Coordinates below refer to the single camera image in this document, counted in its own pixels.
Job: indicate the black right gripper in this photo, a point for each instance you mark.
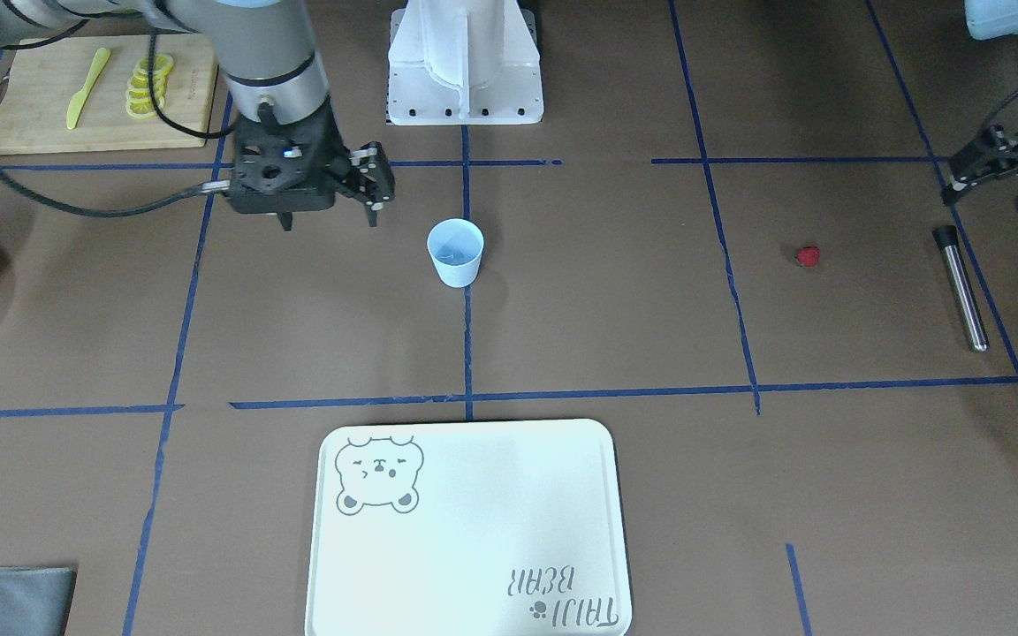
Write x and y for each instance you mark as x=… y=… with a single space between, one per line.
x=338 y=152

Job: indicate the steel muddler black tip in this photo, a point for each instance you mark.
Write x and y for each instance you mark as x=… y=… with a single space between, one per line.
x=947 y=242

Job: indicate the red strawberry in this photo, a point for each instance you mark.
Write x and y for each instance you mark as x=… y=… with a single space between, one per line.
x=808 y=257

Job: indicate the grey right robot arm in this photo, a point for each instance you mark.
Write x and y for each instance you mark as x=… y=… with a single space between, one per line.
x=266 y=50

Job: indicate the ice cube in cup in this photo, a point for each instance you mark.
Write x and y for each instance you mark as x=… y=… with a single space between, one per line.
x=457 y=253

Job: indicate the light blue plastic cup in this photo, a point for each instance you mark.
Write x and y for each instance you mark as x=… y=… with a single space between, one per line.
x=449 y=230

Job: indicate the lemon slices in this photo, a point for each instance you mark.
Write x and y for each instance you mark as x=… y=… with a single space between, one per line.
x=146 y=88

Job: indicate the yellow plastic knife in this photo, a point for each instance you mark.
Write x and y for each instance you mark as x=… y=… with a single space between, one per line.
x=79 y=99

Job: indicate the wooden cutting board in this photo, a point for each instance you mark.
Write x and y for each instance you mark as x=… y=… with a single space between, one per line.
x=33 y=112

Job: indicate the cream bear serving tray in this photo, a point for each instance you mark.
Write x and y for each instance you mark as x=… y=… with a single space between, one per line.
x=469 y=528

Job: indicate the folded grey cloth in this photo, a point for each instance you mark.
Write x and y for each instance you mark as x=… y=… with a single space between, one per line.
x=35 y=600

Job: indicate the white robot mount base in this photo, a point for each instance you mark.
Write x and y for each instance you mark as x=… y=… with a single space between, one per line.
x=464 y=63

